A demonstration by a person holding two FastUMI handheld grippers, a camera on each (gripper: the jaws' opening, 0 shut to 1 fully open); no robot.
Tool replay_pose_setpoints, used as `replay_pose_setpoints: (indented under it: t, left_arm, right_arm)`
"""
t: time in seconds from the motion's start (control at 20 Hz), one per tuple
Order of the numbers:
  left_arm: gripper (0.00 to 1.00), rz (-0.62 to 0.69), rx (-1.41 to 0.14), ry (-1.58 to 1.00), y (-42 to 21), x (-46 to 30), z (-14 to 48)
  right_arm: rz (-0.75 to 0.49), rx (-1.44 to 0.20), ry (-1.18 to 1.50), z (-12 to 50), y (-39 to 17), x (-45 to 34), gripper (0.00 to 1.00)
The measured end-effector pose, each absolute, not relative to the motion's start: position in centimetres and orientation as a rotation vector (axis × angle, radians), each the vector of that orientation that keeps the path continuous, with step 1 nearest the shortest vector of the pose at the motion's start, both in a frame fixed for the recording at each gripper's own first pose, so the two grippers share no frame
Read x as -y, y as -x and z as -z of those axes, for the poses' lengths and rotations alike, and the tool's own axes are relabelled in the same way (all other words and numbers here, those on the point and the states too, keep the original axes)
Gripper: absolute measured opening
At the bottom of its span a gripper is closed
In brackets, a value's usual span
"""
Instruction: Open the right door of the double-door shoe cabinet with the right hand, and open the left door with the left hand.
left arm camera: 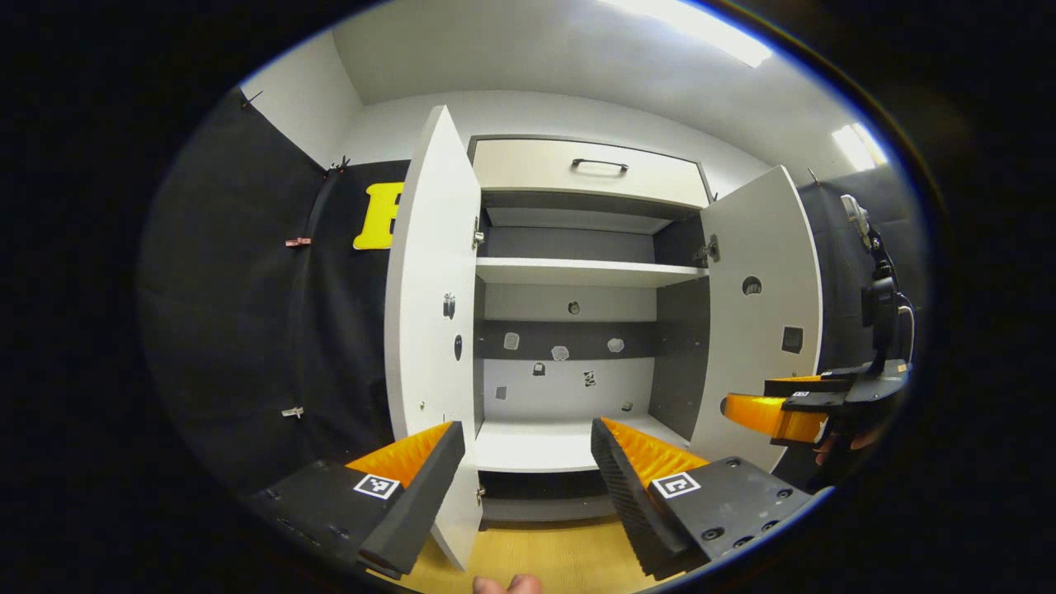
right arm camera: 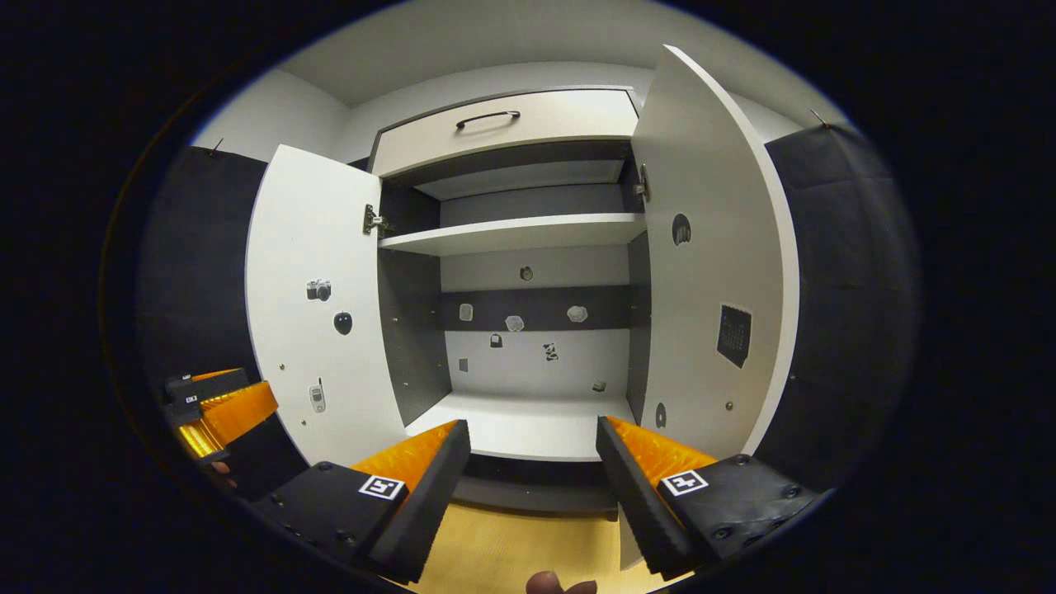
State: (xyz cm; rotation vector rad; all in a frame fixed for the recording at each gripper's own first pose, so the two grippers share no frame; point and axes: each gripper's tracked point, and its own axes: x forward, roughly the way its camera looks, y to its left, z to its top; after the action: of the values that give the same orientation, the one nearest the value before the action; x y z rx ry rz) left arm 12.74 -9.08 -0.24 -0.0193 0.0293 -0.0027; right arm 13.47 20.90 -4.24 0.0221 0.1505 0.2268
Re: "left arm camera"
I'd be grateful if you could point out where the white cabinet shelf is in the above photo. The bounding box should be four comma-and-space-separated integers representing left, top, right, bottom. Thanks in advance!
476, 257, 710, 289

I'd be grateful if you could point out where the black backdrop cloth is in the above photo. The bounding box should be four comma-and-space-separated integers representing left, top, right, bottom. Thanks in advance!
139, 87, 930, 506

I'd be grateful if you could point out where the small ceiling light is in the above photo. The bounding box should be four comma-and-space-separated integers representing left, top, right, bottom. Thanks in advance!
831, 122, 890, 172

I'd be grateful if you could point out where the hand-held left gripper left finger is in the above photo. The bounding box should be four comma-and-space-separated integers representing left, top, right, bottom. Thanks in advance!
247, 421, 467, 580

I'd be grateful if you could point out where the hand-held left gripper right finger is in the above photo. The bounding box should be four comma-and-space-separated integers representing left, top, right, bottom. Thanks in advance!
589, 417, 813, 581

